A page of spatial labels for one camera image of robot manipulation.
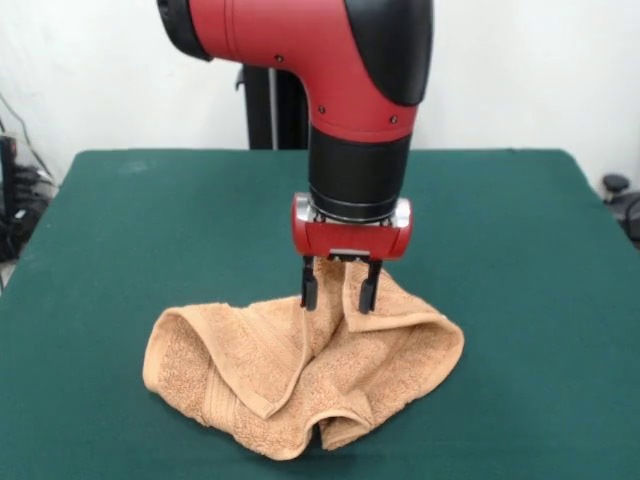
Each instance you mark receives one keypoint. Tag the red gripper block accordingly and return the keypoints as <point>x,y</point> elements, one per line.
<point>350,240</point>

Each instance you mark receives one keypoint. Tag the tan terry towel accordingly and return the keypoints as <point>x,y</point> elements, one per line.
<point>320,370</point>

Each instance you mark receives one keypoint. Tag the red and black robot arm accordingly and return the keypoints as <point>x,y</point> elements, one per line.
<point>325,55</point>

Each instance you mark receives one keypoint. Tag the dark green table cloth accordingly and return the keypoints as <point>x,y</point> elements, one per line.
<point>125,280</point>

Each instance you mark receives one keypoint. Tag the black office chair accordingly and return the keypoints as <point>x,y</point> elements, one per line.
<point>622,200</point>

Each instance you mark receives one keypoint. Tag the black electronics box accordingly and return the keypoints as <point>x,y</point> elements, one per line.
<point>15,210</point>

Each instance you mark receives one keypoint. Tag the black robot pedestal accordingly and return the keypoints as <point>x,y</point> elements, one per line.
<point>260,110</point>

